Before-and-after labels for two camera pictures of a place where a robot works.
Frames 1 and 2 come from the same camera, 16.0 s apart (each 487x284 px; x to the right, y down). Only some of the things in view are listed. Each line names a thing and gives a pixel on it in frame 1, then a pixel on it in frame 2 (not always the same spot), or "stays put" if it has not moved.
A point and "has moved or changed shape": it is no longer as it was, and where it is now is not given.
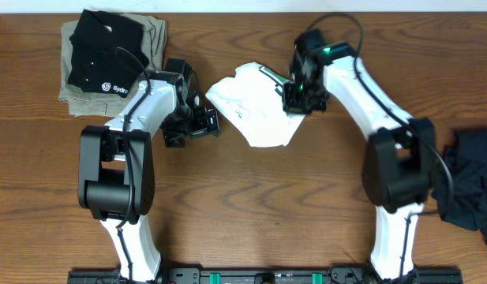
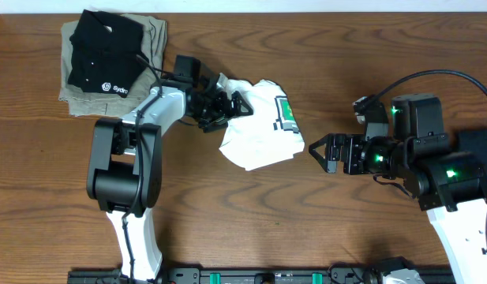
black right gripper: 292,106 -> 354,143
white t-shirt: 252,100 has moved or changed shape
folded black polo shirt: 108,54 stays put
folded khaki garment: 82,102 stays put
